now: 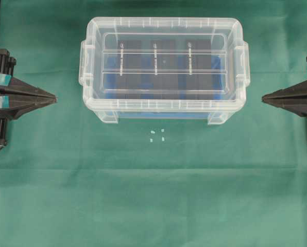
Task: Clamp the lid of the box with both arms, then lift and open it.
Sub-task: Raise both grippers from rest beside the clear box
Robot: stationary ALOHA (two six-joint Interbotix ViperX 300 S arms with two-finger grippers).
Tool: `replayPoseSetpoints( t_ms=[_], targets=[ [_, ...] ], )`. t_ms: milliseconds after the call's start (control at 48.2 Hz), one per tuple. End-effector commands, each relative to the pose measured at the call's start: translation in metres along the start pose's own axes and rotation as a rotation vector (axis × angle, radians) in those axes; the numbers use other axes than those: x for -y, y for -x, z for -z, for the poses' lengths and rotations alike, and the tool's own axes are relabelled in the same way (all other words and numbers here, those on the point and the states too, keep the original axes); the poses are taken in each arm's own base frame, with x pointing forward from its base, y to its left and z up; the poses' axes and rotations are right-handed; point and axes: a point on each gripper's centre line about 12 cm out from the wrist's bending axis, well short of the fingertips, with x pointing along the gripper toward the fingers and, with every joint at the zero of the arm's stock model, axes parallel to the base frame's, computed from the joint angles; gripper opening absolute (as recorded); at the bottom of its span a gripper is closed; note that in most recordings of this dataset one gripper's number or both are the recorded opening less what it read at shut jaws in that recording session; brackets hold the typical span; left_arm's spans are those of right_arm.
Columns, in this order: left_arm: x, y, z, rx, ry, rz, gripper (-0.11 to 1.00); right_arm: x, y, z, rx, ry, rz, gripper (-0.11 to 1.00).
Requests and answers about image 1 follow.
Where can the blue foam liner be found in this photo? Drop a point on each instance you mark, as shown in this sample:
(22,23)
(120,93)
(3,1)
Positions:
(114,66)

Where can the right black camera box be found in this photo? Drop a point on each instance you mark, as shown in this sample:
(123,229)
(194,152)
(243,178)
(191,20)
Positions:
(200,80)

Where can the left black camera box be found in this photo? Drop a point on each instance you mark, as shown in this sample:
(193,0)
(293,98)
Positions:
(128,83)

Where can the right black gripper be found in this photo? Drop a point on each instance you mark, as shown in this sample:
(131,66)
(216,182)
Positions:
(292,99)

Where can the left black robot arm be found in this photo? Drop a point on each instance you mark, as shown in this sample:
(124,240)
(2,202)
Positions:
(16,96)

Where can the middle black camera box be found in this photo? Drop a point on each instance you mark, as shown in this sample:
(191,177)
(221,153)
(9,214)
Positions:
(166,82)

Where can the clear plastic box lid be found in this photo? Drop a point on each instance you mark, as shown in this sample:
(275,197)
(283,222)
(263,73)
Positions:
(164,35)

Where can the clear plastic storage box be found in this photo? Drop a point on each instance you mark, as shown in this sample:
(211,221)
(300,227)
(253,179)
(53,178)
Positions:
(158,113)

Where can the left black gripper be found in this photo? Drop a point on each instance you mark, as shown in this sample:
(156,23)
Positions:
(13,107)

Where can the black camera box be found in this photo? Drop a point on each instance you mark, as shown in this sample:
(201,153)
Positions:
(166,82)
(128,83)
(200,80)

